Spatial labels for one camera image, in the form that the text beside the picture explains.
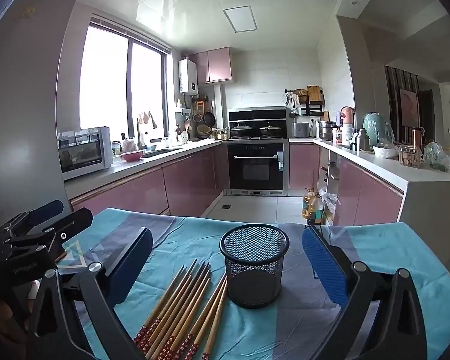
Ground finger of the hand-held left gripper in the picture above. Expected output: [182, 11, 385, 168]
[0, 199, 65, 235]
[4, 207, 94, 260]

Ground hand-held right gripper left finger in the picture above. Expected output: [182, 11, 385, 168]
[28, 227, 154, 360]

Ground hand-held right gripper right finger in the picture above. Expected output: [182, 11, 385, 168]
[302, 226, 437, 360]

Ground bunch of wooden chopsticks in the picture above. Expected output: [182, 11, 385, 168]
[133, 258, 229, 360]

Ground black mesh utensil holder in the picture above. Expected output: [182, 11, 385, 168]
[219, 224, 290, 309]

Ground white plastic bag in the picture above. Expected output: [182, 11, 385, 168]
[319, 189, 340, 214]

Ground white microwave oven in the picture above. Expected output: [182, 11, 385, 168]
[57, 126, 114, 181]

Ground pink base cabinets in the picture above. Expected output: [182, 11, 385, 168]
[69, 142, 229, 218]
[289, 142, 405, 227]

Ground teal and grey tablecloth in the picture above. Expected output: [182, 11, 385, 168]
[58, 207, 450, 360]

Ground grey refrigerator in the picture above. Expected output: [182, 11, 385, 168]
[0, 0, 84, 229]

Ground steel sink faucet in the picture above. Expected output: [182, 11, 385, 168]
[136, 116, 149, 151]

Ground black built-in oven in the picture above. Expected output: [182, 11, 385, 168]
[227, 140, 289, 196]

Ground white bowl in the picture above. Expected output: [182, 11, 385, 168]
[372, 144, 400, 159]

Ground steel steamer pot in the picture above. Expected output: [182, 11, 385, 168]
[318, 120, 336, 140]

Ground clear food jar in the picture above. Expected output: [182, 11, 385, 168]
[398, 145, 422, 168]

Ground kitchen window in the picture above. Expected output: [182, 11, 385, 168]
[79, 15, 172, 139]

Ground black lidded cooking pot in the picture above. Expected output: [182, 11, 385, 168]
[259, 124, 284, 138]
[230, 122, 253, 138]

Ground green covered appliance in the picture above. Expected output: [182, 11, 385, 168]
[362, 112, 394, 147]

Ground pink electric kettle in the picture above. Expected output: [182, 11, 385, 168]
[339, 106, 356, 126]

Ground plastic bag of greens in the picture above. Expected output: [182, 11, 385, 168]
[423, 142, 450, 173]

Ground white water heater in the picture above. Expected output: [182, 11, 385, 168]
[178, 59, 199, 94]

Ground ceiling light panel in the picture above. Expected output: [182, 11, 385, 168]
[222, 5, 257, 33]

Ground black wall rack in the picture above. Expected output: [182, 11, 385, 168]
[284, 88, 325, 118]

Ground pink wall painting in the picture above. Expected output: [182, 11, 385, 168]
[398, 88, 421, 127]

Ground pink wall cabinet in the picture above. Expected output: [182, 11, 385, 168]
[189, 47, 234, 85]

